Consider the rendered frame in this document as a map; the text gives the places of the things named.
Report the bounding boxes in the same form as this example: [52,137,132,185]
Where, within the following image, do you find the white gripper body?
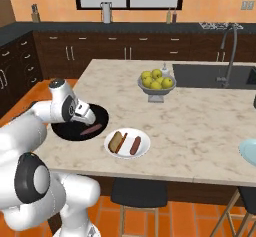
[74,104,98,126]

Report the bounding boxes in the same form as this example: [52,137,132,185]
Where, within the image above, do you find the brown sausage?
[79,123,104,136]
[129,136,143,156]

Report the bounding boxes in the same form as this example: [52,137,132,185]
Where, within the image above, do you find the black round plate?
[50,103,110,143]

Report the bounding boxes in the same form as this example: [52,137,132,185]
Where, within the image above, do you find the brown hot dog bun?
[107,130,129,155]

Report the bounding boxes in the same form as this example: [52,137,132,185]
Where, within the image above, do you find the white shallow bowl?
[103,127,152,160]

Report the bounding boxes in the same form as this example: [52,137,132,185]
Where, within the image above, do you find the grey fruit bowl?
[137,75,177,104]

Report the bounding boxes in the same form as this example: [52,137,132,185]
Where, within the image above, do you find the light blue plate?
[238,138,256,168]

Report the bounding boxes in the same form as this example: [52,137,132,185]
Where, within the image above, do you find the dark wood base cupboards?
[32,30,256,81]

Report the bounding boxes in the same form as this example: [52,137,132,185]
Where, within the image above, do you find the yellow-green apple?
[161,76,175,90]
[141,76,154,89]
[140,70,154,81]
[149,80,164,91]
[151,68,164,80]

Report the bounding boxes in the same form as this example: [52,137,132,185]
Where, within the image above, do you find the dark wood drawer cupboards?
[0,30,45,119]

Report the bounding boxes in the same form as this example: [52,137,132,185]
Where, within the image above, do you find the white soap dispenser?
[160,61,171,78]

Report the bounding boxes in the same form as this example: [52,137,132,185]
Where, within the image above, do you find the black seat wooden stool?
[209,186,256,237]
[110,177,169,237]

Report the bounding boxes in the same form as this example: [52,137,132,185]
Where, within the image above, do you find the wooden knife block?
[30,3,41,24]

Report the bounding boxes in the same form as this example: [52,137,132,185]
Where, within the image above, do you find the dark sink basin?
[171,63,256,91]

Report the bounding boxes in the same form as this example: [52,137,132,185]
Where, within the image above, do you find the pale yellow bottle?
[165,7,173,25]

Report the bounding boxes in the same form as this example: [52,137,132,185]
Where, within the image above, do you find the grey tap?
[216,23,240,89]

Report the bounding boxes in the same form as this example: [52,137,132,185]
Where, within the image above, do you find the hob with grey grates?
[198,21,245,31]

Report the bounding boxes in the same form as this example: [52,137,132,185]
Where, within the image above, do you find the grey wall socket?
[241,0,256,12]

